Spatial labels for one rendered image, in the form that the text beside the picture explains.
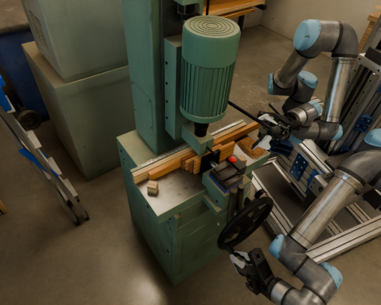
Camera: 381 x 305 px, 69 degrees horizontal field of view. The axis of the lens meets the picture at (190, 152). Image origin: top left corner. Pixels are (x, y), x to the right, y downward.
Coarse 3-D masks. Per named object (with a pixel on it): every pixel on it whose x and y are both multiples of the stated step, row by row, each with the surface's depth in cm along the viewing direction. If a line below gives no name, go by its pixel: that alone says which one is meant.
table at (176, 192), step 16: (224, 160) 122; (256, 160) 124; (176, 176) 115; (192, 176) 115; (144, 192) 108; (160, 192) 109; (176, 192) 109; (192, 192) 110; (160, 208) 104; (176, 208) 106; (224, 208) 109
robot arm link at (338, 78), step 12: (348, 24) 108; (348, 36) 107; (348, 48) 109; (336, 60) 113; (348, 60) 111; (336, 72) 114; (348, 72) 113; (336, 84) 115; (336, 96) 116; (324, 108) 120; (336, 108) 117; (324, 120) 121; (336, 120) 119; (324, 132) 121; (336, 132) 121
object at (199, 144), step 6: (186, 126) 116; (192, 126) 117; (186, 132) 116; (192, 132) 114; (186, 138) 118; (192, 138) 113; (198, 138) 112; (204, 138) 112; (210, 138) 112; (192, 144) 115; (198, 144) 111; (204, 144) 111; (210, 144) 114; (198, 150) 113; (204, 150) 114
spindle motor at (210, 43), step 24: (192, 24) 82; (216, 24) 83; (192, 48) 80; (216, 48) 78; (192, 72) 86; (216, 72) 84; (192, 96) 92; (216, 96) 91; (192, 120) 99; (216, 120) 99
